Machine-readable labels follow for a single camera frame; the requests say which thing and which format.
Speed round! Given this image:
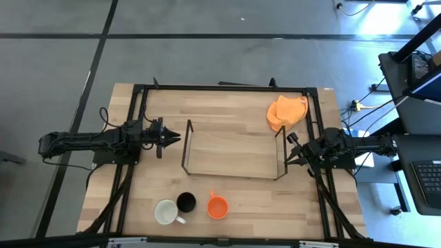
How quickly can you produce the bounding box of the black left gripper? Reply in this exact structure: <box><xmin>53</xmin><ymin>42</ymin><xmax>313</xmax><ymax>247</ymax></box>
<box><xmin>147</xmin><ymin>117</ymin><xmax>182</xmax><ymax>147</ymax></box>

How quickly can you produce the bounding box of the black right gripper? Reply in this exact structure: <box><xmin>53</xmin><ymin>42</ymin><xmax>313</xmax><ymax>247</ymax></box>
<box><xmin>283</xmin><ymin>139</ymin><xmax>317</xmax><ymax>174</ymax></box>

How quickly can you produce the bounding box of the white mug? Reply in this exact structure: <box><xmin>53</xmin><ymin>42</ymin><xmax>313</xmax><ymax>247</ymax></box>
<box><xmin>154</xmin><ymin>198</ymin><xmax>187</xmax><ymax>226</ymax></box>

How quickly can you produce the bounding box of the orange plastic cup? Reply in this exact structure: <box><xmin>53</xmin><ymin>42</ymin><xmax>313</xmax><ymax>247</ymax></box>
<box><xmin>207</xmin><ymin>189</ymin><xmax>229</xmax><ymax>220</ymax></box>

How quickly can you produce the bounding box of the orange cloth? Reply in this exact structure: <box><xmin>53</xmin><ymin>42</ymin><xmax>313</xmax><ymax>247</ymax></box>
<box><xmin>266</xmin><ymin>95</ymin><xmax>309</xmax><ymax>132</ymax></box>

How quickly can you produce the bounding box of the black cup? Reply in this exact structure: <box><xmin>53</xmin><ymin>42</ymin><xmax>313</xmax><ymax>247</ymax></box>
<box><xmin>176</xmin><ymin>192</ymin><xmax>197</xmax><ymax>214</ymax></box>

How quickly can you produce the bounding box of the black side desk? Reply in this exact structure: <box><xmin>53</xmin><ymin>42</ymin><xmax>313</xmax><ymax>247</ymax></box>
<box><xmin>392</xmin><ymin>134</ymin><xmax>441</xmax><ymax>216</ymax></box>

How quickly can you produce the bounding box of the black standing desk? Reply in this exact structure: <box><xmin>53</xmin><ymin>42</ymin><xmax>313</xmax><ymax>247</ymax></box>
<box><xmin>378</xmin><ymin>51</ymin><xmax>441</xmax><ymax>136</ymax></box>

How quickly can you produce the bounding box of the black keyboard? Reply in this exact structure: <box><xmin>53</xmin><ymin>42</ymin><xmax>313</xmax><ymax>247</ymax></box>
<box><xmin>411</xmin><ymin>159</ymin><xmax>441</xmax><ymax>209</ymax></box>

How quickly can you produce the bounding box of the black electronics box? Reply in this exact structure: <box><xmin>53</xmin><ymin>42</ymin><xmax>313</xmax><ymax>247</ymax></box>
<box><xmin>409</xmin><ymin>53</ymin><xmax>431</xmax><ymax>83</ymax></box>

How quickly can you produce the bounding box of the black rig crossbar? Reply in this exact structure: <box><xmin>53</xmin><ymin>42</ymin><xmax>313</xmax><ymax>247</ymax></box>
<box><xmin>0</xmin><ymin>232</ymin><xmax>441</xmax><ymax>248</ymax></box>

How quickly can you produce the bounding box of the grey chair base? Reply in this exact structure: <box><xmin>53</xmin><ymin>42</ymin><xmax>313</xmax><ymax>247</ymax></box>
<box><xmin>0</xmin><ymin>150</ymin><xmax>27</xmax><ymax>167</ymax></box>

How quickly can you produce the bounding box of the black diagonal beam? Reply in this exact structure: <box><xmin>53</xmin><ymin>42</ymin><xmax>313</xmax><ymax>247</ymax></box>
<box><xmin>392</xmin><ymin>13</ymin><xmax>441</xmax><ymax>63</ymax></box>

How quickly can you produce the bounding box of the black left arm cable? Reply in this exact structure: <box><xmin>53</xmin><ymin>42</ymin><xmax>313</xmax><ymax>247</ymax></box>
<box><xmin>99</xmin><ymin>106</ymin><xmax>122</xmax><ymax>129</ymax></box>

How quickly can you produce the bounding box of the black table frame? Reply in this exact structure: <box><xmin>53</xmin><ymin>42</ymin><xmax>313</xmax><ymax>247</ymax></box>
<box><xmin>77</xmin><ymin>77</ymin><xmax>373</xmax><ymax>242</ymax></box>

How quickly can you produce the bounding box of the yellow floor cable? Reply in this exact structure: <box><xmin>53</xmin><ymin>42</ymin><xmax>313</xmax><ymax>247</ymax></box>
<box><xmin>331</xmin><ymin>0</ymin><xmax>377</xmax><ymax>17</ymax></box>

